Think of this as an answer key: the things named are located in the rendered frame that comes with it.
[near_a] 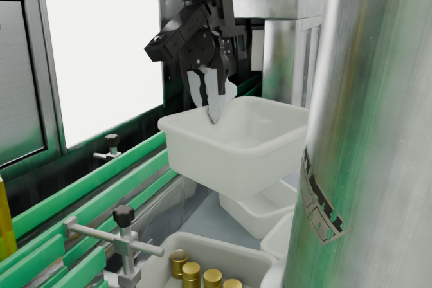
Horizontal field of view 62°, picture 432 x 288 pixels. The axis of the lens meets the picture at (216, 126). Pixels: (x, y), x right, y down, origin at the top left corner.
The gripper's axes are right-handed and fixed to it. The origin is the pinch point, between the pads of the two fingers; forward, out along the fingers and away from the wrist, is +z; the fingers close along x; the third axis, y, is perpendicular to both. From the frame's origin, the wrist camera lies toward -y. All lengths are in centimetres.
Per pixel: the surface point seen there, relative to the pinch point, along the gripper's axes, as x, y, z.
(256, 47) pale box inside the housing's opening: 37, 70, -10
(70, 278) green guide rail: 2.0, -25.9, 14.4
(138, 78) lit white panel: 40.8, 17.9, -5.7
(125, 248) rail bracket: 2.7, -17.6, 15.1
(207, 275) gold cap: 3.6, -1.9, 29.1
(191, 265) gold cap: 7.7, -1.8, 28.4
